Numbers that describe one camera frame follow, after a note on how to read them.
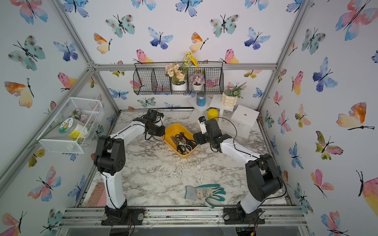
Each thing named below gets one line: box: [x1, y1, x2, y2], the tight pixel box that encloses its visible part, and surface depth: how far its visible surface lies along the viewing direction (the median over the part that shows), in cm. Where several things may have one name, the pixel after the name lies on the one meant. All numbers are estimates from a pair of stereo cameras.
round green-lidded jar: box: [59, 117, 90, 141], surface depth 66 cm
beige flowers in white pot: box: [165, 63, 188, 91], surface depth 84 cm
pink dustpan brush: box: [86, 181, 107, 207], surface depth 81 cm
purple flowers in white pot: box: [189, 72, 206, 92], surface depth 91 cm
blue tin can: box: [196, 91, 207, 107], surface depth 101 cm
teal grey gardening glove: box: [184, 183, 226, 209], surface depth 82 cm
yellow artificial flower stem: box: [184, 51, 200, 68], surface depth 84 cm
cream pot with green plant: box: [221, 81, 248, 108], surface depth 90 cm
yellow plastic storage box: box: [163, 122, 199, 159], surface depth 102 cm
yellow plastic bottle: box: [207, 108, 219, 121], surface depth 106 cm
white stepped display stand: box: [187, 94, 260, 139], surface depth 101 cm
